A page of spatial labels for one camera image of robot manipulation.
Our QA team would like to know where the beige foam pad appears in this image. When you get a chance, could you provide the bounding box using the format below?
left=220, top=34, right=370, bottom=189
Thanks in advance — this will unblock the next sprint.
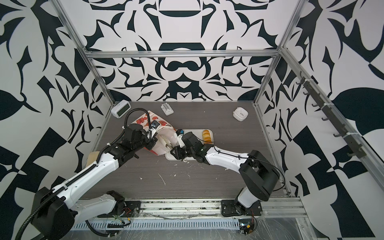
left=86, top=151, right=100, bottom=167

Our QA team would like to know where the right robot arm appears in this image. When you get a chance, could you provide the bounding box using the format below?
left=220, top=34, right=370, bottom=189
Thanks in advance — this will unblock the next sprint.
left=170, top=130, right=282, bottom=217

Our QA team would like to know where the white digital clock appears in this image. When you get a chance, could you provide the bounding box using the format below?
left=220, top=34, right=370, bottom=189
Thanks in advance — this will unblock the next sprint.
left=111, top=100, right=131, bottom=119

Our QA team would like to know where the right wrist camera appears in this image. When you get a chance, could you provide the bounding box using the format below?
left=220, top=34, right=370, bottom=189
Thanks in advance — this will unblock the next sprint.
left=175, top=129, right=185, bottom=148

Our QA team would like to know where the wall hook rail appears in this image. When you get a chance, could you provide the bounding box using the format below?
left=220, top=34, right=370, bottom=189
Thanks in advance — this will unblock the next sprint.
left=297, top=76, right=367, bottom=159

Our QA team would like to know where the white plastic tray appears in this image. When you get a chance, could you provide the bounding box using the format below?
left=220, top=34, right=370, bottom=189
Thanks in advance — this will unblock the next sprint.
left=165, top=129, right=214, bottom=161

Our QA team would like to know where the black corrugated cable conduit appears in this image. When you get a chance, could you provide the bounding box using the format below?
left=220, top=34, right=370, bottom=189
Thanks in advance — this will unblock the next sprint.
left=14, top=107, right=152, bottom=240

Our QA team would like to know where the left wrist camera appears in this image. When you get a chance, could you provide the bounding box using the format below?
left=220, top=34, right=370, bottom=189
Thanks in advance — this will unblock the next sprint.
left=151, top=120, right=161, bottom=130

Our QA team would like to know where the long striped fake bread loaf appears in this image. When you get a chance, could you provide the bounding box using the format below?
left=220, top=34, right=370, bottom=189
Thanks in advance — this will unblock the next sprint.
left=202, top=130, right=212, bottom=143

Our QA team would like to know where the white round timer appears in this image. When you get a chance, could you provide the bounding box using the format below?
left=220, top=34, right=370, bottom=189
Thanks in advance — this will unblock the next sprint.
left=233, top=107, right=249, bottom=122

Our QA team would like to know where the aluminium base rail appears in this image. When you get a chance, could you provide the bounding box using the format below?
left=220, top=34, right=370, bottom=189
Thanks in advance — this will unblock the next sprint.
left=72, top=198, right=310, bottom=231

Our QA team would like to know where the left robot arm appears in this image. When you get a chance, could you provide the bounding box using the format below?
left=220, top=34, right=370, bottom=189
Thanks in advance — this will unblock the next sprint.
left=15, top=121, right=160, bottom=240

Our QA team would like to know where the small grey white device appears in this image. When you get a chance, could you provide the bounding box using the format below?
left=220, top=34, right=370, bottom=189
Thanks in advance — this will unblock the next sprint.
left=161, top=103, right=174, bottom=116

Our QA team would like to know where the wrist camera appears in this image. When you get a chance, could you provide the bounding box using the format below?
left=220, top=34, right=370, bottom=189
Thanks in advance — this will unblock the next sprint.
left=175, top=129, right=185, bottom=148
left=151, top=120, right=161, bottom=130

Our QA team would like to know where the red white paper bag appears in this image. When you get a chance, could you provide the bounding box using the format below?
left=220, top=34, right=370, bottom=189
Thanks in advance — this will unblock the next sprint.
left=148, top=111, right=179, bottom=156

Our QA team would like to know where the small circuit board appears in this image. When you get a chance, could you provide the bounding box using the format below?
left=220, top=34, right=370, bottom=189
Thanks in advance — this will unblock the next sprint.
left=239, top=218, right=258, bottom=235

